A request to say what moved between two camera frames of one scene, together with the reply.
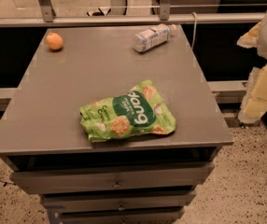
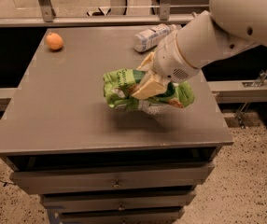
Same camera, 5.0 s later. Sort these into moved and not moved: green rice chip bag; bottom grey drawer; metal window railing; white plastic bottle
Moved: green rice chip bag
Not moved: white plastic bottle; bottom grey drawer; metal window railing
